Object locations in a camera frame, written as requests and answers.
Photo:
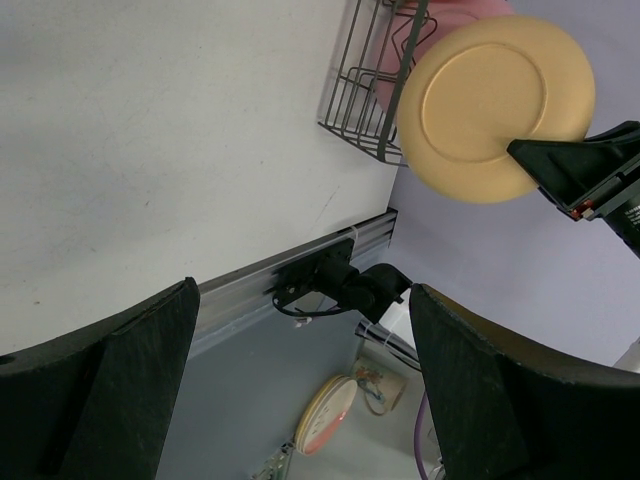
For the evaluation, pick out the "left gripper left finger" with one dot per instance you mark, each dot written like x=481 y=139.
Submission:
x=97 y=403

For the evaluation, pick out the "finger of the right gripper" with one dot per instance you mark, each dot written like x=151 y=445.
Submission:
x=581 y=176

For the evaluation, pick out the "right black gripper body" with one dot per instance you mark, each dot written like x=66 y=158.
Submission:
x=612 y=195

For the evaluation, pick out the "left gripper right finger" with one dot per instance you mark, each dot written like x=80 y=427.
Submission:
x=507 y=407

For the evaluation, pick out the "orange plastic plate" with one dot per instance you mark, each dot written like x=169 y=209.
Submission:
x=482 y=86

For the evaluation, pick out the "pink plastic plate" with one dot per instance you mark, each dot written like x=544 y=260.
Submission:
x=441 y=19

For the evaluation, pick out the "patterned mug on floor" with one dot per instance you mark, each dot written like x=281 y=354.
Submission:
x=382 y=386

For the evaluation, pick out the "stacked plates on floor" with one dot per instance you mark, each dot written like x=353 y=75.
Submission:
x=324 y=414

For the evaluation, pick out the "aluminium table rail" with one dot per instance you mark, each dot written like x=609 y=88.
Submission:
x=235 y=301

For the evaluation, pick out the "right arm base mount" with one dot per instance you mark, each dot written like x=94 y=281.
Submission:
x=315 y=285

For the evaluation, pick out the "black wire dish rack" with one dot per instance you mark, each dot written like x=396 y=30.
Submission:
x=348 y=107

